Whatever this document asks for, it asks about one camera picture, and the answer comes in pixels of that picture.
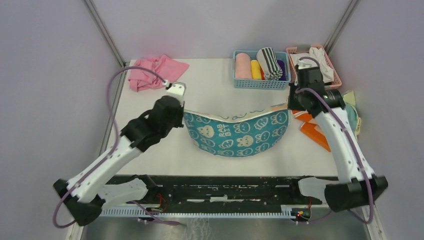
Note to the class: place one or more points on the light blue yellow towel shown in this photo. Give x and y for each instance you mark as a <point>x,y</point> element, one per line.
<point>354,119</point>

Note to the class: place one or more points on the rolled purple towel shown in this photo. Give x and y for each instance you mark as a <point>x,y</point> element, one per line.
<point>282,65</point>

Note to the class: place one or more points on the white folded cloth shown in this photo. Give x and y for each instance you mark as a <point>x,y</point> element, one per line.
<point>314,57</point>

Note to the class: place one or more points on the rolled yellow towel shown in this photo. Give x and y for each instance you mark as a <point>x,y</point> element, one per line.
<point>256,70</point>

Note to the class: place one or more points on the blue plastic basket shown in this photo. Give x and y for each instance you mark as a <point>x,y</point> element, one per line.
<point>263,84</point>

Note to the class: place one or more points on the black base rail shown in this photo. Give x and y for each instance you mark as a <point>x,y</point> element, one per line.
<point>220,194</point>

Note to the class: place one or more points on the teal rabbit pattern towel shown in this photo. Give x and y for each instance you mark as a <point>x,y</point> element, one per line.
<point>238,136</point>

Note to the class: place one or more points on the aluminium frame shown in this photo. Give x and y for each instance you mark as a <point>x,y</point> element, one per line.
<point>374,225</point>

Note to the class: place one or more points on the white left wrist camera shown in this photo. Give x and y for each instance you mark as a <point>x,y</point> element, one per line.
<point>176,90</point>

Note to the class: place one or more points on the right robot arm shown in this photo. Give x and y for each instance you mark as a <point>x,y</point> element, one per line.
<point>357,184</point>

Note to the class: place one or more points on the crumpled pink towel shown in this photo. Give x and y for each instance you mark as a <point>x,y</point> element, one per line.
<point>162,67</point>

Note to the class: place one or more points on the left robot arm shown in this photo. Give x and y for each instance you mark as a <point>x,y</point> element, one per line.
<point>83,197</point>

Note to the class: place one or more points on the white cable duct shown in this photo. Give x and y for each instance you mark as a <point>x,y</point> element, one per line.
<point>134,211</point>

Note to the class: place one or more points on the rolled peach towel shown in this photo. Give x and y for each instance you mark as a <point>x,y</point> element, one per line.
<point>242,68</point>

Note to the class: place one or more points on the orange white towel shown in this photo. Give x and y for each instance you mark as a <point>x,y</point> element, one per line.
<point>311,129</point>

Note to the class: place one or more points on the rolled striped towel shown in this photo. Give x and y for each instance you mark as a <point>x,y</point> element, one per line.
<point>268,62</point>

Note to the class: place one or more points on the pink plastic basket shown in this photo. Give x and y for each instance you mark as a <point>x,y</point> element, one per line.
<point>303,49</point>

